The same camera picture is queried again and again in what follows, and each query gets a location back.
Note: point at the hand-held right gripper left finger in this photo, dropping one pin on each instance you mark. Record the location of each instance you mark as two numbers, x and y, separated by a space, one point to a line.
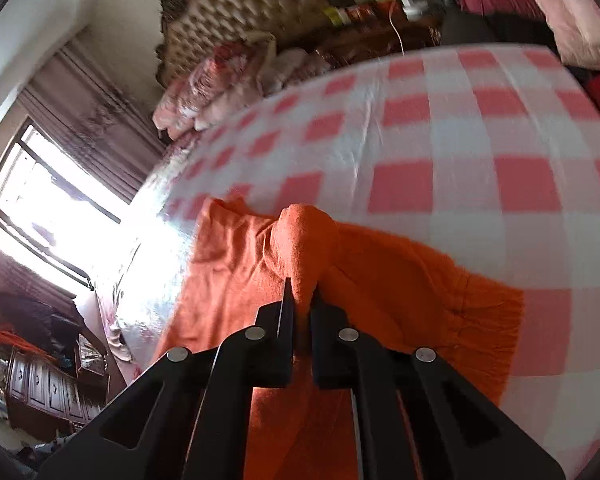
280 340

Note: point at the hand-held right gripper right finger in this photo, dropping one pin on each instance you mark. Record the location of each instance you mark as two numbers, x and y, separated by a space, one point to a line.
325 345

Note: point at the orange pants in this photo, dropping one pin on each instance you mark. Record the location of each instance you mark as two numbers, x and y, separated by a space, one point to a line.
380 280

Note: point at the red white checkered bed sheet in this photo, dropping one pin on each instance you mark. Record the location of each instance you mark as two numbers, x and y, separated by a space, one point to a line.
430 135

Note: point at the dark wooden dresser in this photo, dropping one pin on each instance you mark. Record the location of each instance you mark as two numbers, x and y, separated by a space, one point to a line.
45 390

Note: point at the dark clothes pile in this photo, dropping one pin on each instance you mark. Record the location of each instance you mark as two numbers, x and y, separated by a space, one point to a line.
30 315

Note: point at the floral folded quilt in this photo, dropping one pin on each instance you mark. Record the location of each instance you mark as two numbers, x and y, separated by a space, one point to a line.
215 75

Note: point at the pink floral pillow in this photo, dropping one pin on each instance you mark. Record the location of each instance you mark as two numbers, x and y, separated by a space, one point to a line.
290 65

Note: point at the patterned window curtain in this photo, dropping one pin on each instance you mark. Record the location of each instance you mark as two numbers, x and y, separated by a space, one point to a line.
95 125

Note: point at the window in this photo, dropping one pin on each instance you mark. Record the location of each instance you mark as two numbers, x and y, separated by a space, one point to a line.
30 200

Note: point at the dark wooden nightstand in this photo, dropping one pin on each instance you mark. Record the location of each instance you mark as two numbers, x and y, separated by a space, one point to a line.
375 37

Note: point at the tufted leather carved headboard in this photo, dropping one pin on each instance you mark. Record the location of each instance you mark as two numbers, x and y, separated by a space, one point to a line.
240 15

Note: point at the yellow green box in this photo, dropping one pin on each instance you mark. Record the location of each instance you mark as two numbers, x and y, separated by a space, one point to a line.
335 15

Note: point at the red jars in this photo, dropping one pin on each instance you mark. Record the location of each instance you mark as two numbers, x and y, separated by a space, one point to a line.
362 10

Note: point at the white round device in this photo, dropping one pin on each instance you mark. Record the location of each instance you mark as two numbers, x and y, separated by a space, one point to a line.
415 10

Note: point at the dark red bolster pillow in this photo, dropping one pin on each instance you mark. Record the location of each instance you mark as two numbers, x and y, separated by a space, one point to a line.
500 0

